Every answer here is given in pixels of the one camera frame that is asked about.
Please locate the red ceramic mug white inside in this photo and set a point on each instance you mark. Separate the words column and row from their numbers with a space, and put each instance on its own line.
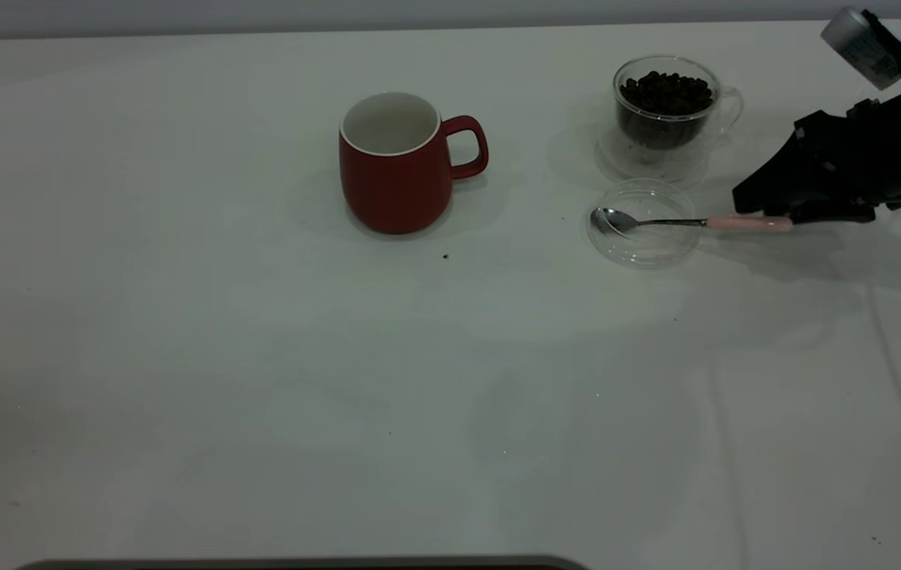
column 395, row 194

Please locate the dark coffee beans pile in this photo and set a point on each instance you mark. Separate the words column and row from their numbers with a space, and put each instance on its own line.
column 664, row 103

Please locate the clear round plastic lid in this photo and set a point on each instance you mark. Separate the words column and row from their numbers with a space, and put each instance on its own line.
column 644, row 249

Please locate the clear glass saucer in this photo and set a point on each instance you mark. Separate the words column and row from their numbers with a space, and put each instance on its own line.
column 615, row 162

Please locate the right wrist camera grey cylinder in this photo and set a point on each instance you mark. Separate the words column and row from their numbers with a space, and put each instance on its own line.
column 854, row 43

